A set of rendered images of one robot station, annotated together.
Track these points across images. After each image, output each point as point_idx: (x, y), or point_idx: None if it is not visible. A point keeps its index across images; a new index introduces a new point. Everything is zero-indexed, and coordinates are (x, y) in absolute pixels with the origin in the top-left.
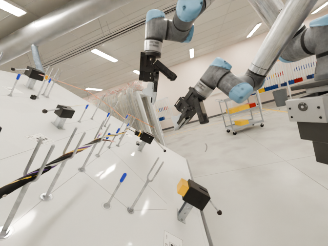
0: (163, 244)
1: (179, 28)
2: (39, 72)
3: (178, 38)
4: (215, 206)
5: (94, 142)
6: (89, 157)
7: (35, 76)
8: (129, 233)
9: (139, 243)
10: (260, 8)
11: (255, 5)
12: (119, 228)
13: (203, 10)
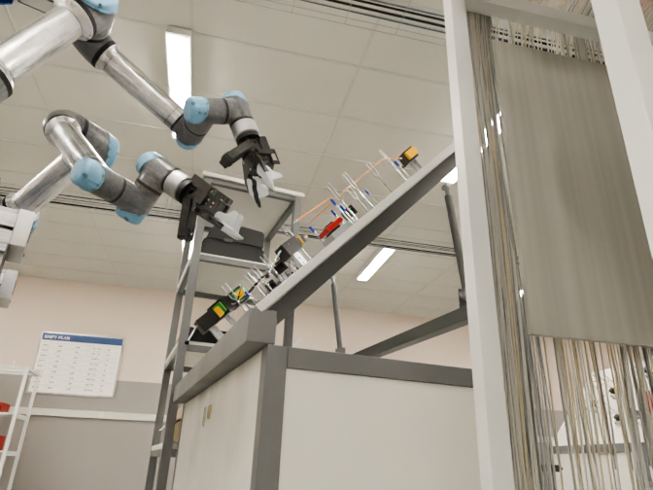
0: None
1: (202, 136)
2: (400, 157)
3: (206, 125)
4: (189, 335)
5: (267, 269)
6: (280, 278)
7: (404, 162)
8: None
9: None
10: (60, 51)
11: (67, 44)
12: None
13: (173, 131)
